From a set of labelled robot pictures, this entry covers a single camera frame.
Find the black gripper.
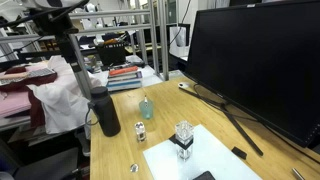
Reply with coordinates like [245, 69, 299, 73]
[29, 7, 83, 74]

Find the black water bottle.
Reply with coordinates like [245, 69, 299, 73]
[84, 86, 122, 138]

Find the clear blue-tinted bottle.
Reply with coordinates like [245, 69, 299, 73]
[138, 95, 155, 120]

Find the black horizontal bar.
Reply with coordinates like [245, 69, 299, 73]
[16, 49, 66, 62]

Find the grey keyboard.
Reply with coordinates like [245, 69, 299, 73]
[0, 68, 56, 86]

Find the black mesh basket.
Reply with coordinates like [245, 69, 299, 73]
[96, 41, 127, 67]

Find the white background robot figure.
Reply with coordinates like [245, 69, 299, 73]
[83, 2, 105, 28]

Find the white cloth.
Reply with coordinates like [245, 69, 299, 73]
[27, 54, 103, 135]

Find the orange book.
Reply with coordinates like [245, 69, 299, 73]
[108, 65, 139, 77]

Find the white and blue book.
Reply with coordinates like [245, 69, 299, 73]
[105, 79, 143, 93]

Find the dark red cloth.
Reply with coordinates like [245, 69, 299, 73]
[0, 65, 58, 128]

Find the pink cloth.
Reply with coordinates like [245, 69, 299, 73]
[0, 89, 33, 118]

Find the small clear glass shaker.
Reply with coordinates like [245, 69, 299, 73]
[134, 121, 148, 143]

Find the white box appliance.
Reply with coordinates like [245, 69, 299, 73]
[169, 25, 191, 58]

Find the dark grey chair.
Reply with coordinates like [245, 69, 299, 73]
[0, 146, 81, 180]

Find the clear cube stack on black base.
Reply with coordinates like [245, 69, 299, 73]
[174, 120, 195, 162]

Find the white table mat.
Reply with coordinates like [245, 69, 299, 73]
[142, 124, 263, 180]

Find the flat black device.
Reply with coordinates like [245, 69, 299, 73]
[192, 170, 216, 180]

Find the black monitor stand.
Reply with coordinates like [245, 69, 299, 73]
[179, 87, 264, 157]

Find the large black computer monitor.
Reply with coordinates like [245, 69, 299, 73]
[184, 0, 320, 149]

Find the small black block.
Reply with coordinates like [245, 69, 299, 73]
[231, 146, 248, 160]

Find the silver metal cylinder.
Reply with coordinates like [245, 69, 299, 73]
[291, 167, 306, 180]

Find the slanted aluminium frame post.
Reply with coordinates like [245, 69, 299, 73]
[68, 33, 93, 100]

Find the horizontal aluminium frame rail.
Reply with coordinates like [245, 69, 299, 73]
[68, 9, 152, 20]
[0, 23, 153, 44]

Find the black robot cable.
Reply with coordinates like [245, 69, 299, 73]
[0, 0, 91, 30]

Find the vertical aluminium frame post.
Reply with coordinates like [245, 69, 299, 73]
[157, 0, 170, 82]
[146, 0, 161, 76]

